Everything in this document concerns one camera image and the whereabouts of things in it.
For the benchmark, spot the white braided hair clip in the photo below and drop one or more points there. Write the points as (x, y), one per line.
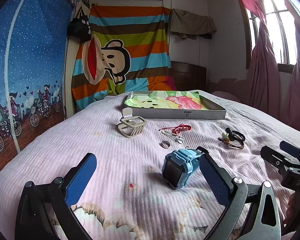
(172, 136)

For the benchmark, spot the blue smart watch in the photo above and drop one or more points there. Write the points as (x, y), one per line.
(180, 165)

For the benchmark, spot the striped monkey print blanket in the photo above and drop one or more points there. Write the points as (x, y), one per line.
(130, 55)

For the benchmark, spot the person's right hand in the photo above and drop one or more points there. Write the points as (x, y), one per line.
(290, 210)

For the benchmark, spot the black bag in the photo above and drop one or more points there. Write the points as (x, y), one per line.
(80, 28)

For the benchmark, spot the dark wooden headboard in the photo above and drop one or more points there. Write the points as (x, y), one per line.
(190, 76)

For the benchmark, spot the beige hair claw clip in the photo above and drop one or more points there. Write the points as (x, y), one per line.
(131, 127)

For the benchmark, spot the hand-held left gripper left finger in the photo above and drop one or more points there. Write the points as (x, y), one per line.
(80, 177)

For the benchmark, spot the colourful printed cloth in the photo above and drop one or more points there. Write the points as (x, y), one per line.
(170, 100)

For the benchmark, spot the grey shallow cardboard box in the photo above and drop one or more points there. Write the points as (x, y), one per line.
(180, 113)

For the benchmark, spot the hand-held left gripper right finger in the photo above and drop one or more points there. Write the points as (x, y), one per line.
(213, 177)

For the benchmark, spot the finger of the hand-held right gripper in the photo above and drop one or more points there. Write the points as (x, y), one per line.
(275, 158)
(291, 148)

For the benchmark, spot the window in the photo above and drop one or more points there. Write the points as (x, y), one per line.
(277, 30)

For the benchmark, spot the khaki hanging garment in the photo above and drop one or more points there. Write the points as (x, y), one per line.
(190, 22)

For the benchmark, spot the blue dotted wardrobe cover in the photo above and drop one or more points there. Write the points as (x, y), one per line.
(32, 67)

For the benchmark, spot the pink curtain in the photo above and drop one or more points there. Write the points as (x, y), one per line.
(265, 75)

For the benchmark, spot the pink pillow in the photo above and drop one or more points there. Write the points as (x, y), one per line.
(226, 97)

